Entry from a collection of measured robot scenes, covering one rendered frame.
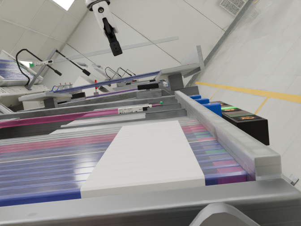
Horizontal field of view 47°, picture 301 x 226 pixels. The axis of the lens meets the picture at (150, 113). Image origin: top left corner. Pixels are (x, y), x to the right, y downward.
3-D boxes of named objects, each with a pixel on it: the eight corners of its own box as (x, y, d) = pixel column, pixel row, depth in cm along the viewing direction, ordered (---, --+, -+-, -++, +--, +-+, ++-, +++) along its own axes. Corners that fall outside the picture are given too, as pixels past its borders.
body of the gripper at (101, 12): (107, -7, 110) (120, 27, 110) (110, 2, 120) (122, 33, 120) (85, 2, 110) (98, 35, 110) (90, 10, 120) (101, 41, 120)
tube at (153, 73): (189, 68, 106) (188, 65, 106) (190, 68, 105) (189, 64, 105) (27, 100, 105) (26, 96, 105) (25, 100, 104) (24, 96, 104)
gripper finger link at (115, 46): (114, 31, 111) (122, 51, 112) (115, 33, 115) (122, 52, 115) (105, 35, 111) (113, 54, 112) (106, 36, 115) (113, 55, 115)
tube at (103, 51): (29, 67, 114) (28, 63, 114) (30, 67, 116) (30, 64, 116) (178, 38, 115) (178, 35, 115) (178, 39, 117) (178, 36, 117)
